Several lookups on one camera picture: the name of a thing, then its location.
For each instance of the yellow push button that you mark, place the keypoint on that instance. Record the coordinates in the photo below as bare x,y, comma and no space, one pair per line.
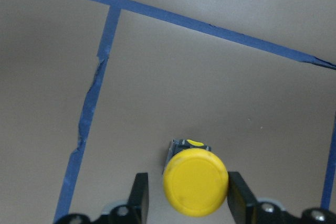
195,180

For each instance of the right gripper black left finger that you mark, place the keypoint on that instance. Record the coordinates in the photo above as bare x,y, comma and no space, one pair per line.
139,197

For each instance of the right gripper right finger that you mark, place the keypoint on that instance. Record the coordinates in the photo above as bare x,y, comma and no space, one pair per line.
241,201

